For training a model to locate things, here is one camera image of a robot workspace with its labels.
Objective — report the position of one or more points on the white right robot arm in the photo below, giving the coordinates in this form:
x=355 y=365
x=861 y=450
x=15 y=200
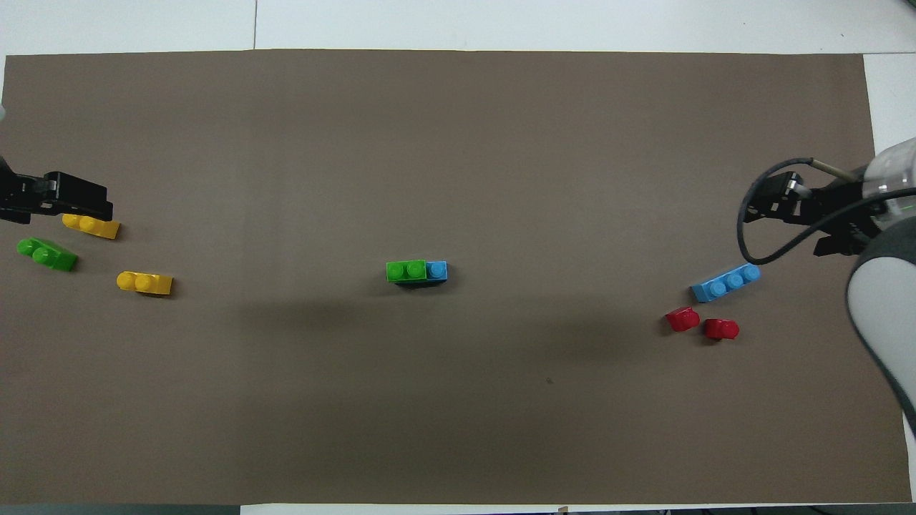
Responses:
x=884 y=286

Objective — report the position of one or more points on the yellow two-stud toy block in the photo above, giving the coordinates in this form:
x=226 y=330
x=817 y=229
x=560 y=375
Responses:
x=144 y=282
x=93 y=226

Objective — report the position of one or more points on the blue three-stud toy block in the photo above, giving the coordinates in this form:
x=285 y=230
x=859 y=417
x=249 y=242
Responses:
x=726 y=283
x=437 y=270

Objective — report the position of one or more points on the brown table mat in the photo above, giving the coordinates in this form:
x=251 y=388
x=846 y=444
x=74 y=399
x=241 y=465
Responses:
x=458 y=143

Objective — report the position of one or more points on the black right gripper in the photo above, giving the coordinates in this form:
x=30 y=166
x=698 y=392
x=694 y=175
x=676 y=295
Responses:
x=837 y=207

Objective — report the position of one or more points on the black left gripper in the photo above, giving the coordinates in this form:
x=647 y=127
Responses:
x=21 y=197

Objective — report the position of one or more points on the red one-stud toy block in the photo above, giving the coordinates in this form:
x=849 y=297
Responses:
x=721 y=329
x=683 y=319

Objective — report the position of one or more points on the green two-stud toy block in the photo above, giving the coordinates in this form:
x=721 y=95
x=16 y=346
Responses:
x=406 y=271
x=47 y=254

